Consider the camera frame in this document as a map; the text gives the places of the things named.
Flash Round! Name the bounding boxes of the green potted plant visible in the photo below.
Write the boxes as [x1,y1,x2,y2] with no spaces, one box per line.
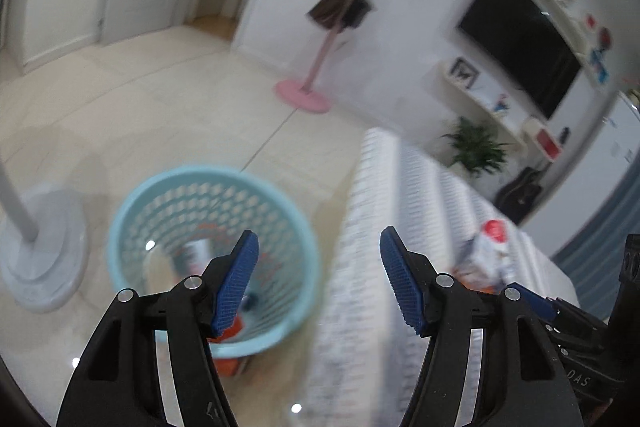
[441,116,512,178]

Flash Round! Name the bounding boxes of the red and white storage box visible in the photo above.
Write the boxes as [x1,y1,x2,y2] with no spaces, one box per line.
[531,127,564,164]

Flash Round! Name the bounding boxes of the black and white picture frame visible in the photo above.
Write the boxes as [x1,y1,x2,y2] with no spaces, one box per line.
[450,57,479,88]

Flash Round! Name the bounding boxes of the black flat television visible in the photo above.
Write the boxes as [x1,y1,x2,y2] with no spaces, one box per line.
[456,0,584,120]

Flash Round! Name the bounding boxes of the white television shelf unit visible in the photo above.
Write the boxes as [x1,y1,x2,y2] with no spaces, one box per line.
[432,58,566,164]

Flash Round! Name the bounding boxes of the orange packet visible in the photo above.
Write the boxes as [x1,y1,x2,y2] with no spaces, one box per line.
[212,314,248,378]

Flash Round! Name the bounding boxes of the blue grey curtain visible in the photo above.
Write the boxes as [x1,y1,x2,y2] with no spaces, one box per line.
[554,167,640,299]

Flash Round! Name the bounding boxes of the white textured tablecloth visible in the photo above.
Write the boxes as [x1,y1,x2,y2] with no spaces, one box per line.
[304,128,582,427]

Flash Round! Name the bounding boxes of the light blue perforated plastic basket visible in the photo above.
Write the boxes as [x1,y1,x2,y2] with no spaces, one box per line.
[107,165,322,361]

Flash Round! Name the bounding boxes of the pink coat rack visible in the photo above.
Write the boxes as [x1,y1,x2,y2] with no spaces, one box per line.
[274,0,417,114]

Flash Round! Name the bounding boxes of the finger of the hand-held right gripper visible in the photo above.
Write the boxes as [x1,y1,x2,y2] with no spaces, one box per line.
[510,283,557,324]

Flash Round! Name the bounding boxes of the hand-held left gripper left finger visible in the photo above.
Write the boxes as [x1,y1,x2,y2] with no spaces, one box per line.
[56,230,260,427]

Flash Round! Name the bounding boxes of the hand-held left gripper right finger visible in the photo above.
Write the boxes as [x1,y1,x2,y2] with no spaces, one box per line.
[380,227,586,427]

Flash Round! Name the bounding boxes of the black guitar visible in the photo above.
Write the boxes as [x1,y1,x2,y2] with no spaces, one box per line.
[494,167,544,224]

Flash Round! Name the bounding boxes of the white floor fan stand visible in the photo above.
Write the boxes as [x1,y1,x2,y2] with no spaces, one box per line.
[0,146,90,316]

